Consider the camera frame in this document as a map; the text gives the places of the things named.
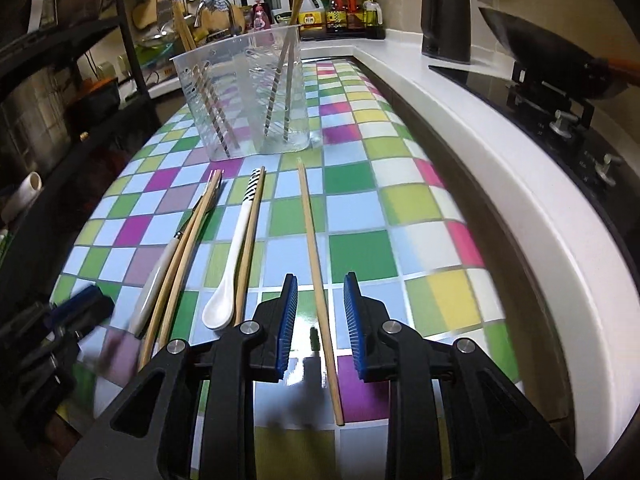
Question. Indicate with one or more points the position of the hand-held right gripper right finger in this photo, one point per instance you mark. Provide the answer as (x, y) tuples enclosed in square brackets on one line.
[(352, 330)]

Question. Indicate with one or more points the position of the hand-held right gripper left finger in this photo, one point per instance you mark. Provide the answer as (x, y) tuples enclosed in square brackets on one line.
[(289, 330)]

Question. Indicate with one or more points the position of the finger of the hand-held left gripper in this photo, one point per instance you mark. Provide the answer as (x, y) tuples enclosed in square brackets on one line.
[(80, 305)]

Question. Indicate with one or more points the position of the clear plastic utensil container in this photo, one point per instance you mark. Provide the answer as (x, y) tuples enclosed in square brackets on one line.
[(240, 110)]

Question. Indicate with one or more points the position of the white plastic pipe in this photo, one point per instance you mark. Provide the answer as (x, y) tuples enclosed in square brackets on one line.
[(22, 192)]

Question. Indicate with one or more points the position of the steel stockpot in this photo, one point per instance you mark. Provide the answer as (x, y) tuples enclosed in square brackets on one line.
[(30, 125)]

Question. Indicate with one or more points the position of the black pot orange lid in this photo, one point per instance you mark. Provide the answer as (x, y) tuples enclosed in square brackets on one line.
[(95, 97)]

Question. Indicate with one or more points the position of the black shelf rack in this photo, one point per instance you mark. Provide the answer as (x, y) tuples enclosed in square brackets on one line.
[(125, 85)]

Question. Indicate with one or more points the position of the black gas stove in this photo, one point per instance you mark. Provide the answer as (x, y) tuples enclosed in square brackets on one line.
[(550, 120)]

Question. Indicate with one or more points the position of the metal grater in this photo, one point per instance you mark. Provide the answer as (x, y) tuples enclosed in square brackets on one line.
[(164, 5)]

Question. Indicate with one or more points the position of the pink dish soap bottle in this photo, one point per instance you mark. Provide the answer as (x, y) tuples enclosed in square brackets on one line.
[(260, 17)]

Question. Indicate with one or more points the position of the yellow olive oil bottle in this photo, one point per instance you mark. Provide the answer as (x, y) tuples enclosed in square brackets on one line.
[(373, 15)]

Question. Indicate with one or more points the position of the round wooden cutting board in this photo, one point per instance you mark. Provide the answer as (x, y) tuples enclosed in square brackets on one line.
[(225, 20)]

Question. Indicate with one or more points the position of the yellow label oil bottle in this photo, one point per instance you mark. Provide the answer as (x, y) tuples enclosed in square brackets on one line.
[(313, 12)]

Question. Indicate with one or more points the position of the red cap sauce bottle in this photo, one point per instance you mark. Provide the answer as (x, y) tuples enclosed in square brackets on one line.
[(336, 10)]

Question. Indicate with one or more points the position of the chrome faucet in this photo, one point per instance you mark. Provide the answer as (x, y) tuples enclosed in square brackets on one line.
[(210, 10)]

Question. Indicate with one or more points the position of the black electric kettle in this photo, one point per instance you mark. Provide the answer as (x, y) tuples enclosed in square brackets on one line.
[(445, 20)]

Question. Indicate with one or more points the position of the black spice rack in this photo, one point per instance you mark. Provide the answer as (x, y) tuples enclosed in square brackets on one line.
[(350, 5)]

